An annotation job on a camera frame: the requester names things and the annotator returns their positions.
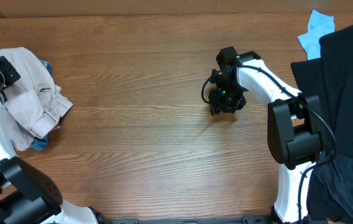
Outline light blue cloth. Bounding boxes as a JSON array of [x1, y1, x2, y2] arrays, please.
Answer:
[[297, 10, 335, 60]]

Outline right black cable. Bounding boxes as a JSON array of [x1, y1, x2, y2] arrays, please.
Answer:
[[200, 64, 337, 224]]

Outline folded blue denim jeans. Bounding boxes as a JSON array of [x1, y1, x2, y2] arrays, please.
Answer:
[[6, 59, 60, 151]]

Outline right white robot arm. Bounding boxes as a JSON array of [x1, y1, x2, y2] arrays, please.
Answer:
[[204, 47, 326, 223]]

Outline black garment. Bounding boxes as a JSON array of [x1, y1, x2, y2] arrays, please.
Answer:
[[291, 25, 353, 223]]

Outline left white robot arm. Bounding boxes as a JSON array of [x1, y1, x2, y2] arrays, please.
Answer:
[[0, 57, 107, 224]]

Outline beige khaki shorts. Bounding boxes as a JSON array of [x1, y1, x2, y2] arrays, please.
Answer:
[[0, 47, 73, 151]]

